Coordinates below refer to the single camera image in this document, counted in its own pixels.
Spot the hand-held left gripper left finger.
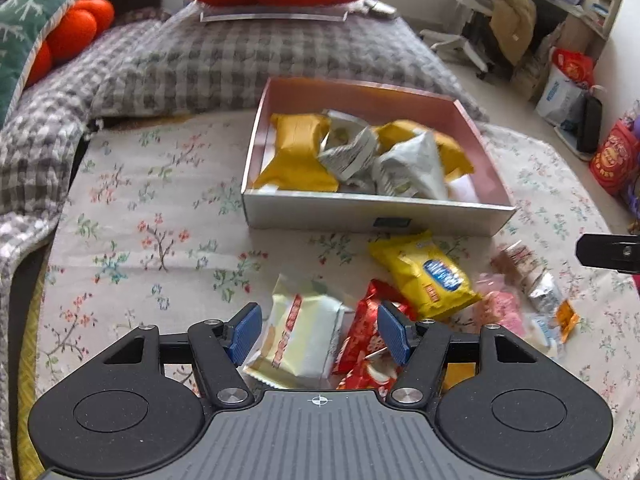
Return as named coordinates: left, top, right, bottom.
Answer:
left=100, top=302, right=263, bottom=409

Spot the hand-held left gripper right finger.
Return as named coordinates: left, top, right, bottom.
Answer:
left=376, top=301, right=539, bottom=407

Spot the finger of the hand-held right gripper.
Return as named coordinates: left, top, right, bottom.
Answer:
left=575, top=232, right=640, bottom=275

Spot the red snack packet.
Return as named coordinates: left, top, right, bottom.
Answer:
left=332, top=280, right=418, bottom=391

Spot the cream snack packet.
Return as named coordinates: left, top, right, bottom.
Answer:
left=242, top=274, right=356, bottom=391

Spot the yellow packet with blue label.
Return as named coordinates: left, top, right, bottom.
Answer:
left=368, top=231, right=482, bottom=320

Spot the clear blue and white packet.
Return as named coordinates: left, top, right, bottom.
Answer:
left=525, top=312, right=562, bottom=359

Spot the pink snack packet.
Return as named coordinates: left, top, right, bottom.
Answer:
left=472, top=272, right=527, bottom=337

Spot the pink cardboard box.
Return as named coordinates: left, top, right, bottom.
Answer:
left=241, top=77, right=517, bottom=237

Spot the small orange packet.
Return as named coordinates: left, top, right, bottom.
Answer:
left=555, top=300, right=581, bottom=344

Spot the silver and brown snack packet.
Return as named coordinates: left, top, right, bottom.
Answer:
left=492, top=241, right=563, bottom=312

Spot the large red printed bag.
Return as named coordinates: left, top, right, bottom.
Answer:
left=589, top=119, right=640, bottom=197

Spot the black upright case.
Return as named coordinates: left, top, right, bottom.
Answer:
left=576, top=95, right=604, bottom=157

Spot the floral cloth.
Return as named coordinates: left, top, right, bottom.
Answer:
left=40, top=110, right=640, bottom=480

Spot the white and blue bag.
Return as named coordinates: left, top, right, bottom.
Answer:
left=535, top=65, right=589, bottom=129

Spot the triangular silver snack packet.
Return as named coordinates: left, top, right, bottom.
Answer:
left=372, top=132, right=451, bottom=201

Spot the plain yellow snack packet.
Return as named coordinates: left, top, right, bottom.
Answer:
left=252, top=112, right=341, bottom=192
left=375, top=120, right=476, bottom=182

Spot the crumpled silver snack packet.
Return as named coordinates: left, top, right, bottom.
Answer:
left=317, top=109, right=383, bottom=184

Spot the small red bag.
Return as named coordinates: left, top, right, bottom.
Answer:
left=550, top=47, right=597, bottom=87

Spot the yellow woven mat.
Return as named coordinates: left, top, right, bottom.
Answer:
left=16, top=270, right=47, bottom=480

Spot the wooden desk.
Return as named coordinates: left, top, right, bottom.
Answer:
left=537, top=0, right=627, bottom=63

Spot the beige coat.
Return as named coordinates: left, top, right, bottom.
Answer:
left=482, top=0, right=539, bottom=67

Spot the grey checked pillow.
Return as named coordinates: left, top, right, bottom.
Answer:
left=0, top=2, right=491, bottom=321

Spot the small orange pumpkin cushion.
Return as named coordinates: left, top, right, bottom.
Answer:
left=25, top=0, right=116, bottom=87

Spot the green patterned cushion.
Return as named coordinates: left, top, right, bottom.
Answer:
left=0, top=0, right=111, bottom=127

